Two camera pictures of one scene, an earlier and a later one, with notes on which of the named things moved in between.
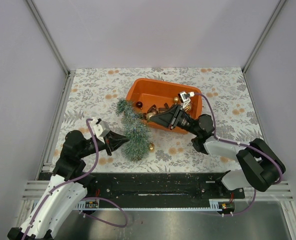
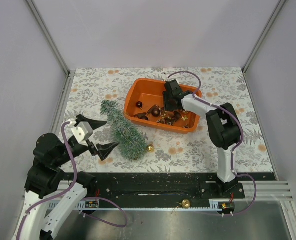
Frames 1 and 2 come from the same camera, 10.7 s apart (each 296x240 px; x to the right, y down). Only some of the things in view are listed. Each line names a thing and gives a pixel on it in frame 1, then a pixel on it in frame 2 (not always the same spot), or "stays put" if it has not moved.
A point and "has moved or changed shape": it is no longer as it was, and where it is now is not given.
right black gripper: (174, 117) to (170, 103)
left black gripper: (107, 144) to (90, 144)
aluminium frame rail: (66, 87) stays put
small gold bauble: (149, 114) to (186, 203)
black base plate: (161, 187) stays put
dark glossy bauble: (139, 104) stays put
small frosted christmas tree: (135, 128) has moved or changed shape
